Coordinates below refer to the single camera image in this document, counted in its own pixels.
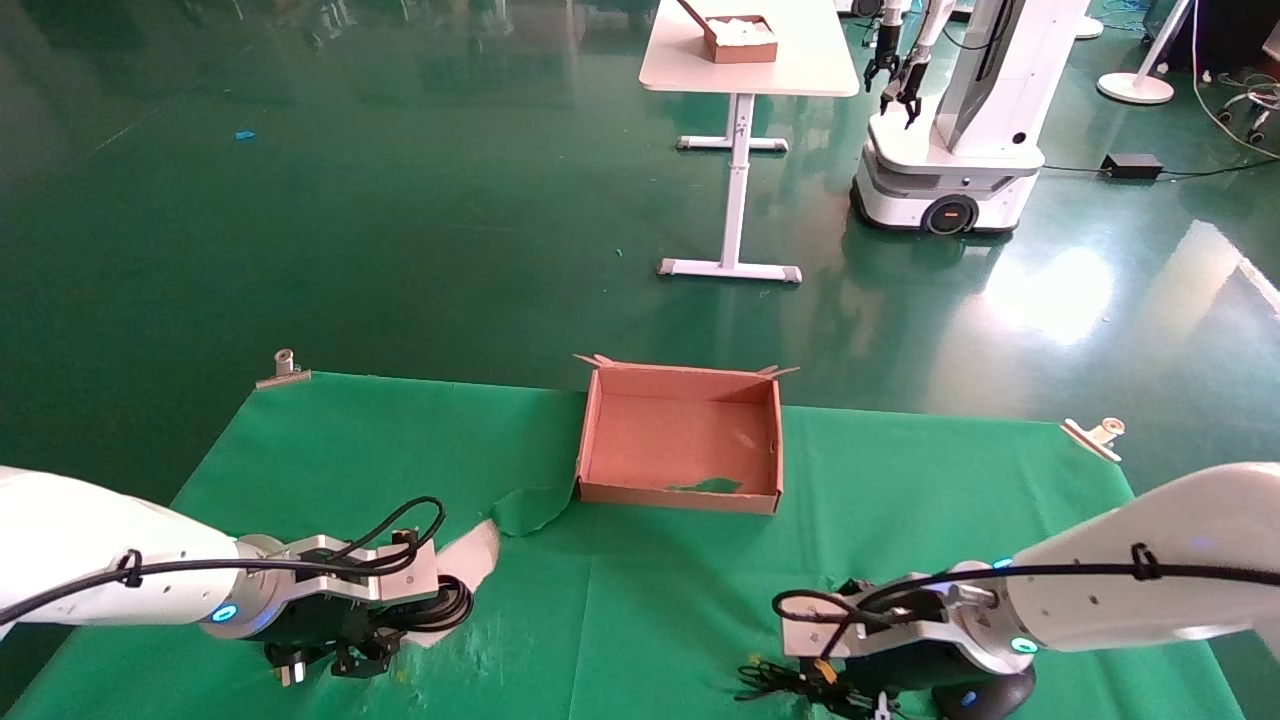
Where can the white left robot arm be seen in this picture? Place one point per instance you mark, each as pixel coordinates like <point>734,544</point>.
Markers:
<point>60,520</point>

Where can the white wheeled robot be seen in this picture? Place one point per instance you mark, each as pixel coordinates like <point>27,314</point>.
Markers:
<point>940,165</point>

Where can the black power adapter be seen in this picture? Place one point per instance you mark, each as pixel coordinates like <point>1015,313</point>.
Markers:
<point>1132,166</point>

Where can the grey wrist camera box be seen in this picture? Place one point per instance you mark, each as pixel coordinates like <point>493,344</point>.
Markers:
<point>360,575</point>
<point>880,615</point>

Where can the green table cloth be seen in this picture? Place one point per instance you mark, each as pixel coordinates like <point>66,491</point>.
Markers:
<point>650,600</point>

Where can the open brown cardboard box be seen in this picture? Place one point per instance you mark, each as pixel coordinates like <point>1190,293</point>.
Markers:
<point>680,440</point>

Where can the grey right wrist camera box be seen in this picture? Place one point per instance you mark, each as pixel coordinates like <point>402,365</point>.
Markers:
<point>880,615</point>

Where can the white robot arm black gripper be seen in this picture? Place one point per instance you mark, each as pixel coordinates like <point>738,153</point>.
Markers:
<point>908,85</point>
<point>885,60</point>

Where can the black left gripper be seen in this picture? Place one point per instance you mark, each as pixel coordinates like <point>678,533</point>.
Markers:
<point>340,625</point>

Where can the small round white base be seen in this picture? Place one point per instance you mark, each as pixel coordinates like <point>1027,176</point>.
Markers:
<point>1088,28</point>

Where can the office chair wheel base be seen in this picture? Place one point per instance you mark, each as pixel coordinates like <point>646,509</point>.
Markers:
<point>1258,120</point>

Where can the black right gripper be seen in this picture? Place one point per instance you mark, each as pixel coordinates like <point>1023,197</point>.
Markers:
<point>960,685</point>

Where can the white floor stand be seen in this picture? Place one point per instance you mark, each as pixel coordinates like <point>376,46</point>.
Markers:
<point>1135,88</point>

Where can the white items in small box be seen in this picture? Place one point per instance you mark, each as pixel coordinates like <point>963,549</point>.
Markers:
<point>745,30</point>

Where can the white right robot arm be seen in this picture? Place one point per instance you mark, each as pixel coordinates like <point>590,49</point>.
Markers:
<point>1200,520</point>

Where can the silver binder clip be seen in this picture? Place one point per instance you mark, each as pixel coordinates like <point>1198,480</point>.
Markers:
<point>285,375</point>
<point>1090,437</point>

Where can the white pedestal table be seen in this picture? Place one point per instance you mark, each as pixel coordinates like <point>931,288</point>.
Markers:
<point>800,60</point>

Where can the small brown cardboard box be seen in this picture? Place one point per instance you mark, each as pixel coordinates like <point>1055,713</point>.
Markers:
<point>745,53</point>

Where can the dark cabinet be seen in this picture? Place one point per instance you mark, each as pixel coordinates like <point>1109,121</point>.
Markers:
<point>1230,30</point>

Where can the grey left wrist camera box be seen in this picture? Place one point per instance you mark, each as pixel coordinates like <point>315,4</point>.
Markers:
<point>360,575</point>

